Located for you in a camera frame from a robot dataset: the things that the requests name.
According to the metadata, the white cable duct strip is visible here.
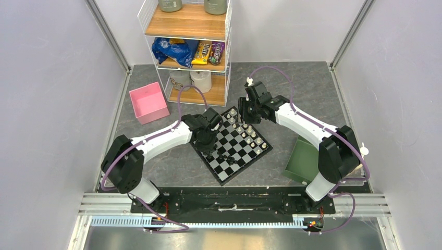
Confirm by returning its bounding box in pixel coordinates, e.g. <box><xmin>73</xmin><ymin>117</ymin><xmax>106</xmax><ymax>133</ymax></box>
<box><xmin>90</xmin><ymin>215</ymin><xmax>309</xmax><ymax>229</ymax></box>

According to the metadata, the white chess pieces corner group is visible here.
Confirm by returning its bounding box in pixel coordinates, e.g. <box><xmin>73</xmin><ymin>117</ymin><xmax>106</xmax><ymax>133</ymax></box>
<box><xmin>218</xmin><ymin>107</ymin><xmax>272</xmax><ymax>154</ymax></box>

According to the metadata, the black chess pieces group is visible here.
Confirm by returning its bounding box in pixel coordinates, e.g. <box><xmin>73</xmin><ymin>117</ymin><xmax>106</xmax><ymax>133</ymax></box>
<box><xmin>205</xmin><ymin>150</ymin><xmax>237</xmax><ymax>167</ymax></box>

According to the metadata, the cream pump lotion bottle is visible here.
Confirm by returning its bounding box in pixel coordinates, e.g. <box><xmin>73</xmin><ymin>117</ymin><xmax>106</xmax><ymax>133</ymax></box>
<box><xmin>353</xmin><ymin>142</ymin><xmax>370</xmax><ymax>171</ymax></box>

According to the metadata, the green plastic tray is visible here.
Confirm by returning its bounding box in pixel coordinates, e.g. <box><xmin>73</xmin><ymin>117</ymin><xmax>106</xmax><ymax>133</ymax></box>
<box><xmin>282</xmin><ymin>136</ymin><xmax>318</xmax><ymax>186</ymax></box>

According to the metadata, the blue snack bag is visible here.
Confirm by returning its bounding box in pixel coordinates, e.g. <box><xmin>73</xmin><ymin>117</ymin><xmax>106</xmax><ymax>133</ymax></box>
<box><xmin>152</xmin><ymin>37</ymin><xmax>199</xmax><ymax>68</ymax></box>

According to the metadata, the white wire wooden shelf rack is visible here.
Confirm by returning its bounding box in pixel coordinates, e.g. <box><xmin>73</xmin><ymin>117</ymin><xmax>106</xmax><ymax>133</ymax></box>
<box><xmin>137</xmin><ymin>1</ymin><xmax>232</xmax><ymax>106</ymax></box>

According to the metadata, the white toilet paper roll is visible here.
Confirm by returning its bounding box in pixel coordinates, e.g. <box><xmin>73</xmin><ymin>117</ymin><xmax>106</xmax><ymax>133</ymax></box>
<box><xmin>190</xmin><ymin>71</ymin><xmax>212</xmax><ymax>93</ymax></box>

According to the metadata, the black white chess board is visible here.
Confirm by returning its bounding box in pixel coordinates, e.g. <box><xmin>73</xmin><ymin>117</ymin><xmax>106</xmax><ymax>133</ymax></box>
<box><xmin>191</xmin><ymin>106</ymin><xmax>274</xmax><ymax>186</ymax></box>

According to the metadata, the pink plastic bin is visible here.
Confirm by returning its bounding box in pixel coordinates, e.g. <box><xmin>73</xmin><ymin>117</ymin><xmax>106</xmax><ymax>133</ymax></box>
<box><xmin>129</xmin><ymin>82</ymin><xmax>170</xmax><ymax>124</ymax></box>

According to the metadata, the yellow M&M candy bag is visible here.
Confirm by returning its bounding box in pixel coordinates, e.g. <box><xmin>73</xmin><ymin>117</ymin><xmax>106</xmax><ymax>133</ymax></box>
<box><xmin>191</xmin><ymin>41</ymin><xmax>212</xmax><ymax>65</ymax></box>

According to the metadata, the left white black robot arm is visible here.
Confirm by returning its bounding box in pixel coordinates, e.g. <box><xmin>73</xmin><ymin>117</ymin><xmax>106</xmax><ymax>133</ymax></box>
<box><xmin>101</xmin><ymin>108</ymin><xmax>223</xmax><ymax>213</ymax></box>

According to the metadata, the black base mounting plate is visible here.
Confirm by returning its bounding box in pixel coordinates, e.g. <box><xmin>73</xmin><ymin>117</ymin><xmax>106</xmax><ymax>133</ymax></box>
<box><xmin>149</xmin><ymin>186</ymin><xmax>336</xmax><ymax>215</ymax></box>

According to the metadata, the left green bottle on shelf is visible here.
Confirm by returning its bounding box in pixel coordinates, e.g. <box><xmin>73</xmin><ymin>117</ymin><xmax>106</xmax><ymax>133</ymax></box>
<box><xmin>158</xmin><ymin>0</ymin><xmax>182</xmax><ymax>13</ymax></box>

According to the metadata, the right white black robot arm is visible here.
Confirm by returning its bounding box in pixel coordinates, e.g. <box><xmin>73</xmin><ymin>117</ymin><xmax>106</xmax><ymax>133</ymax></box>
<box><xmin>237</xmin><ymin>78</ymin><xmax>363</xmax><ymax>213</ymax></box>

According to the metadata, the green bottle on shelf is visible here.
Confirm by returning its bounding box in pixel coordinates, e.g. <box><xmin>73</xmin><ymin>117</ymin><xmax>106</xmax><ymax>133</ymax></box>
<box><xmin>204</xmin><ymin>0</ymin><xmax>227</xmax><ymax>15</ymax></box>
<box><xmin>158</xmin><ymin>0</ymin><xmax>182</xmax><ymax>13</ymax></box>

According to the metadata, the brown M&M candy bag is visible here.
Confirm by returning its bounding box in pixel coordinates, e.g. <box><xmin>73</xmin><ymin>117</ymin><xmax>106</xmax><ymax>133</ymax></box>
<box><xmin>208</xmin><ymin>41</ymin><xmax>225</xmax><ymax>65</ymax></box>

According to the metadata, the right green bottle on shelf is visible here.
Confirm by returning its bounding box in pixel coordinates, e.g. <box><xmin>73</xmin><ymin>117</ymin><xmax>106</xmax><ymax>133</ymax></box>
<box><xmin>204</xmin><ymin>0</ymin><xmax>227</xmax><ymax>15</ymax></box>

